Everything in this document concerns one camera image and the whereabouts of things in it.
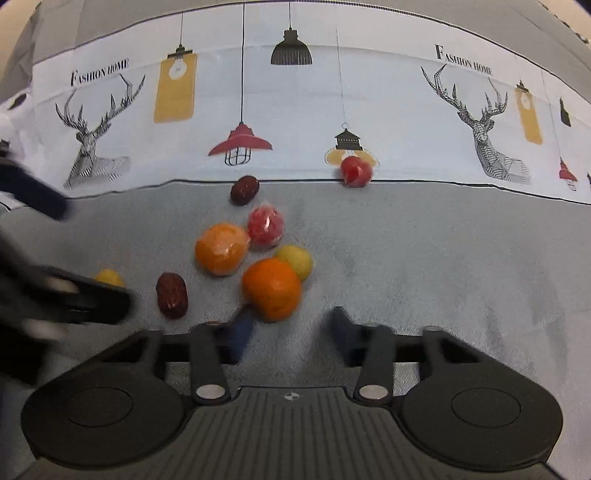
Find small yellow fruit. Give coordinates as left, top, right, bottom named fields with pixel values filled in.
left=94, top=269, right=126, bottom=288

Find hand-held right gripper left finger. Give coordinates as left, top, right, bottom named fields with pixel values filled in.
left=95, top=310, right=255, bottom=405

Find bare orange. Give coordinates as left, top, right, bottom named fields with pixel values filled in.
left=241, top=257, right=303, bottom=322

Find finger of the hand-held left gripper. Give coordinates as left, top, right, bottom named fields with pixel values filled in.
left=25, top=265, right=133, bottom=326
left=0, top=157, right=71, bottom=221

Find yellow-green round fruit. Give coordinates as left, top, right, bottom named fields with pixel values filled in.
left=275, top=245, right=314, bottom=282

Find dark red date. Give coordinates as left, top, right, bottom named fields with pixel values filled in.
left=230, top=175, right=260, bottom=206
left=156, top=272, right=189, bottom=319

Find orange in clear wrap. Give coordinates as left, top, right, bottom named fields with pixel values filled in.
left=194, top=223, right=251, bottom=277

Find printed blanket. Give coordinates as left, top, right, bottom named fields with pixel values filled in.
left=0, top=0, right=591, bottom=480

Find red fruit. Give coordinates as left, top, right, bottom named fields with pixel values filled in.
left=340, top=155, right=374, bottom=188
left=246, top=201, right=286, bottom=251

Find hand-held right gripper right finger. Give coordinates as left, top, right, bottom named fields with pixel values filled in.
left=332, top=306, right=493, bottom=406

